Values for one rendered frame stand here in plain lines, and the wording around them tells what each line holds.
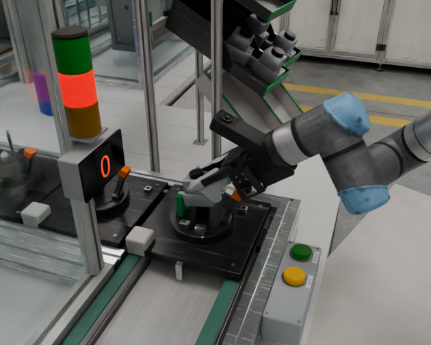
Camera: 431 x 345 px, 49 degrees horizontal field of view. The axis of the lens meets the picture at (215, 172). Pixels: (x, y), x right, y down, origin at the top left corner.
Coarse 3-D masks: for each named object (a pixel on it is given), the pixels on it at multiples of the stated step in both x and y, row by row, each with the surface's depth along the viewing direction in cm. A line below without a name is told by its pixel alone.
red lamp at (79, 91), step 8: (88, 72) 67; (64, 80) 66; (72, 80) 66; (80, 80) 66; (88, 80) 67; (64, 88) 67; (72, 88) 67; (80, 88) 67; (88, 88) 68; (64, 96) 68; (72, 96) 67; (80, 96) 68; (88, 96) 68; (96, 96) 70; (64, 104) 69; (72, 104) 68; (80, 104) 68; (88, 104) 69
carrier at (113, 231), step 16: (128, 176) 116; (112, 192) 107; (128, 192) 107; (144, 192) 110; (160, 192) 110; (96, 208) 102; (112, 208) 102; (128, 208) 105; (144, 208) 105; (112, 224) 100; (128, 224) 100; (112, 240) 96
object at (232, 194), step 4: (224, 192) 93; (228, 192) 94; (232, 192) 94; (236, 192) 92; (244, 192) 93; (232, 196) 93; (236, 196) 93; (232, 200) 94; (236, 200) 93; (240, 200) 93; (232, 204) 94; (228, 208) 95; (232, 208) 95; (228, 212) 96; (224, 216) 97; (228, 216) 96
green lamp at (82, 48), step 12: (84, 36) 65; (60, 48) 64; (72, 48) 64; (84, 48) 65; (60, 60) 65; (72, 60) 65; (84, 60) 66; (60, 72) 66; (72, 72) 66; (84, 72) 66
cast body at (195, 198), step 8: (200, 168) 95; (192, 176) 93; (200, 176) 93; (184, 184) 94; (184, 192) 96; (192, 192) 94; (200, 192) 93; (184, 200) 96; (192, 200) 95; (200, 200) 94; (208, 200) 94
